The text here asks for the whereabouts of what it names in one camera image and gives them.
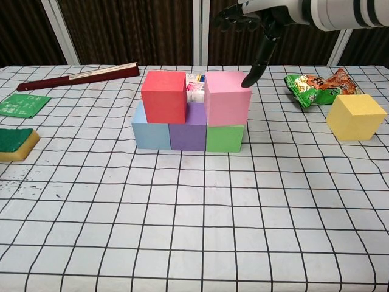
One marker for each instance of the green yellow sponge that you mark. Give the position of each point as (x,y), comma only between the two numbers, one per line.
(15,143)

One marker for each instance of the dark brown partition panel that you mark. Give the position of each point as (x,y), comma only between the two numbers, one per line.
(304,45)
(370,48)
(24,30)
(130,30)

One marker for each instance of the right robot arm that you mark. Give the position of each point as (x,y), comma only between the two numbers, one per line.
(340,13)

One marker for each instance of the green sachet packet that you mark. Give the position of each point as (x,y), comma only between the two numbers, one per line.
(22,105)

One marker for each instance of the grey partition post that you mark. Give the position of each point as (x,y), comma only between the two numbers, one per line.
(338,51)
(61,33)
(200,30)

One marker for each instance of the yellow foam cube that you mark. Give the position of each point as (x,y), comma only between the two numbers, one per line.
(355,118)

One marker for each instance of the red foam cube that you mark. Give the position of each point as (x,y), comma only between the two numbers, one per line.
(164,97)

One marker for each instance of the purple foam cube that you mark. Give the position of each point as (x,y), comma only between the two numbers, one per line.
(188,137)

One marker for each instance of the green orange snack bag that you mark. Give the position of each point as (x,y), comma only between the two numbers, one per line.
(322,88)

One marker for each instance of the white biscuit package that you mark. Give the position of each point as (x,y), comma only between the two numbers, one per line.
(194,89)

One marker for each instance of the dark red folded fan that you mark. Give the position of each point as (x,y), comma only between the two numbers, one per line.
(79,77)

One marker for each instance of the green foam cube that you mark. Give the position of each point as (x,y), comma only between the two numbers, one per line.
(225,138)

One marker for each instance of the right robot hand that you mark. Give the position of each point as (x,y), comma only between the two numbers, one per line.
(270,12)

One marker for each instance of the pink foam cube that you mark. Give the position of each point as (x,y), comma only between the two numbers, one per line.
(226,100)

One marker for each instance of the light blue foam cube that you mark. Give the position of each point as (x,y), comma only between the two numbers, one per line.
(150,135)

